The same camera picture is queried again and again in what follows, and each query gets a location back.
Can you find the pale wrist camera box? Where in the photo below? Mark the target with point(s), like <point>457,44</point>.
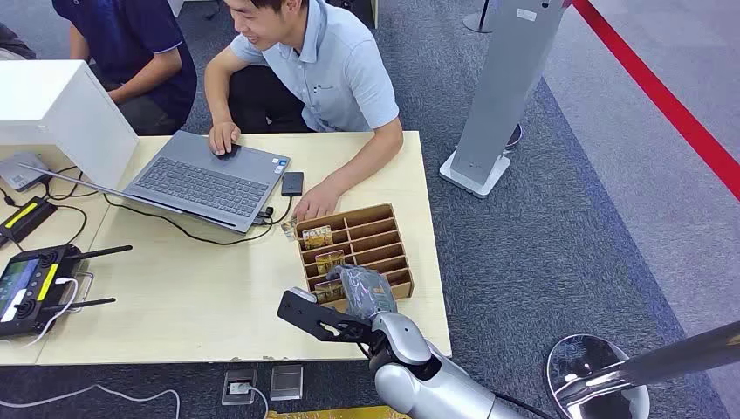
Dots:
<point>303,294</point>

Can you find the black power bank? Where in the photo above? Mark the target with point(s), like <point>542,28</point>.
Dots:
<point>292,183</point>

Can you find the person's left hand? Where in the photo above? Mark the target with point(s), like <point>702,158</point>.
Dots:
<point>317,202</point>

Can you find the grey kiosk stand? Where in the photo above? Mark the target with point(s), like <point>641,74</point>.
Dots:
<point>503,87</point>

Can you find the person's right hand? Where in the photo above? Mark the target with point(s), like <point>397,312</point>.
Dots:
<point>223,137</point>

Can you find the red floor tape line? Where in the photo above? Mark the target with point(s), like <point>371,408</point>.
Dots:
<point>665,101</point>

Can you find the grey laptop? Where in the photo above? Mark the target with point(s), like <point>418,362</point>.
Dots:
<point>202,185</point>

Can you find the gold hotel card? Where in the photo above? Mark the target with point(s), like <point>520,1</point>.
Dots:
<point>328,291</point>
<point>288,229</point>
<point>328,261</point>
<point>318,237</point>

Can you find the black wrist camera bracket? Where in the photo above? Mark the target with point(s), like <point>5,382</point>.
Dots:
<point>315,319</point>

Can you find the small grey device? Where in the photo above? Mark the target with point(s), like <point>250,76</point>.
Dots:
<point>20,170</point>

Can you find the black remote controller with antennas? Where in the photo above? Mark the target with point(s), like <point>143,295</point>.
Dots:
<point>34,286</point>

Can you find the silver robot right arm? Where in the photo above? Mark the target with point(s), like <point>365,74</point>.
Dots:
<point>428,381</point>

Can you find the round grey stand base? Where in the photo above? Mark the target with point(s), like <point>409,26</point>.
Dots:
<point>477,20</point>

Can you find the person's right forearm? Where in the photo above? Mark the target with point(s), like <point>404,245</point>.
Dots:
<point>218,87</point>

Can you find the person's left forearm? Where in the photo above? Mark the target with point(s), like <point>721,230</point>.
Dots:
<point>370,159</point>

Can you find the metal floor socket cover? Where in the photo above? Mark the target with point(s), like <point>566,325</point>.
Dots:
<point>286,382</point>

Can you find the black device with yellow stripe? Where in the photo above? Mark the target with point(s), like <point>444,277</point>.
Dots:
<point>26,217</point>

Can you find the yellow board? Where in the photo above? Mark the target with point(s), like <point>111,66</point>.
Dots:
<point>338,413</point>

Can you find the person's forearm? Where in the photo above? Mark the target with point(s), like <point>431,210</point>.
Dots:
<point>144,75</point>

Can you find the floor power socket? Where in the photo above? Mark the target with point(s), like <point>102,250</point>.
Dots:
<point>239,386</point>

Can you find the wooden slotted card organizer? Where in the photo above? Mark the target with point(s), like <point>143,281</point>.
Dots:
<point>370,237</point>

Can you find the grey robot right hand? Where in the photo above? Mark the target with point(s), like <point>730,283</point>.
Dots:
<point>365,292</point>

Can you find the person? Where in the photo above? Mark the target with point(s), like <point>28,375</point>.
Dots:
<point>329,69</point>
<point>139,52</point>

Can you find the white box monitor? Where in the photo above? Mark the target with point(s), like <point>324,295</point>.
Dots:
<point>58,110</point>

